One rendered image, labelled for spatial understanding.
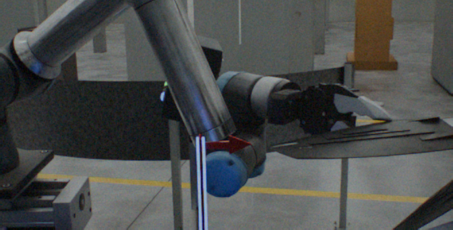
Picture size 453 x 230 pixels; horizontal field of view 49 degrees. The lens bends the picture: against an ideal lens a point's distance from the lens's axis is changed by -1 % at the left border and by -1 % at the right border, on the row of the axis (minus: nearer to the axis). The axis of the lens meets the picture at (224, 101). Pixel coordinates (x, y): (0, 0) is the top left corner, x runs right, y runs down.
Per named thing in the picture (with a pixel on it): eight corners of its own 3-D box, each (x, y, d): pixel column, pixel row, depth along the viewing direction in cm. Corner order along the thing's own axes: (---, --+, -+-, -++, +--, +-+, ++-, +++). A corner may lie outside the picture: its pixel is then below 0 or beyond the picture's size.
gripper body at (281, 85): (363, 88, 80) (305, 78, 89) (329, 90, 74) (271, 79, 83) (358, 135, 81) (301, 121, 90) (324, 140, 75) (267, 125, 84)
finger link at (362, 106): (410, 97, 72) (356, 92, 79) (387, 99, 68) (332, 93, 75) (408, 119, 72) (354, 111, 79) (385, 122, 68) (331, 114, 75)
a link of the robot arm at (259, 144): (215, 185, 91) (214, 126, 89) (231, 164, 102) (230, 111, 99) (257, 189, 89) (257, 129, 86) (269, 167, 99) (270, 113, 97)
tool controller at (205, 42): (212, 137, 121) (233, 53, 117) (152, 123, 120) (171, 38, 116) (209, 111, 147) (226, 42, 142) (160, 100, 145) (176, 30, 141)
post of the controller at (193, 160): (203, 209, 119) (201, 129, 115) (191, 210, 119) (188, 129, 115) (203, 204, 122) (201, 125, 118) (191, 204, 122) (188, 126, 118)
